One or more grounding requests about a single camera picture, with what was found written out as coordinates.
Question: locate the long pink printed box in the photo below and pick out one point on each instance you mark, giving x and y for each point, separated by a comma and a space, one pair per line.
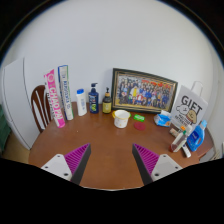
55, 100

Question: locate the framed group photo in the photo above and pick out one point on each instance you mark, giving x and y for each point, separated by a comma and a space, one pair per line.
143, 90

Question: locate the white remote control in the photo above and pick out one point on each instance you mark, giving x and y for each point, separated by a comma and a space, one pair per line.
186, 152

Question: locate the white paper gift bag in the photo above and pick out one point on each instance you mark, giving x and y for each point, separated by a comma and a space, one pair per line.
188, 108

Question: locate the white cup yellow rim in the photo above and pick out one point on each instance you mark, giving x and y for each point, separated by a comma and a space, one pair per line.
121, 120

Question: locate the blue tissue pack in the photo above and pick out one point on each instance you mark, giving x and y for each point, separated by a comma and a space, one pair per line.
162, 119

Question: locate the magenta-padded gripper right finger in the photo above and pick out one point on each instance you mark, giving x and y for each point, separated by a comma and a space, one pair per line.
165, 166

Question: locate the dark blue pump bottle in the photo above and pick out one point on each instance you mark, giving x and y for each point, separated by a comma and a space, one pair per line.
93, 101

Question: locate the flat round red coaster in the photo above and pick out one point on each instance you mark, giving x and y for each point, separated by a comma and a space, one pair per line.
139, 126

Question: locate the clear drink bottle white cap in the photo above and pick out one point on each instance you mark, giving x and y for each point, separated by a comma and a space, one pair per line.
177, 142

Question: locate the green soap packet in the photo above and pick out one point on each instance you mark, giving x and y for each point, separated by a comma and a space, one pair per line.
139, 117

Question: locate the small snack packet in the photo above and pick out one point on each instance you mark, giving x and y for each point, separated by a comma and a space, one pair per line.
173, 132

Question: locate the white door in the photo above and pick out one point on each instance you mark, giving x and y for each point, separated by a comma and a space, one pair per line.
15, 106

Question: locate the brown pump bottle yellow label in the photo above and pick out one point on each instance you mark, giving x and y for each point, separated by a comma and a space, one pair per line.
107, 105

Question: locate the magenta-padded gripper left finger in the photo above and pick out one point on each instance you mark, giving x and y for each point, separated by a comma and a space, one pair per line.
56, 166

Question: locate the blue detergent bottle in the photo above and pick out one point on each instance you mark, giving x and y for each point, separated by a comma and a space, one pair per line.
196, 138

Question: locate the brown wooden chair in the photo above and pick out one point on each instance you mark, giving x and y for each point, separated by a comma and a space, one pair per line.
37, 100

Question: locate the white bottle blue cap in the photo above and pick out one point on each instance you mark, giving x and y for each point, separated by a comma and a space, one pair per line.
81, 105

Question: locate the long white green box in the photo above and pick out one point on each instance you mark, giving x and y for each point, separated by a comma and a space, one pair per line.
66, 93

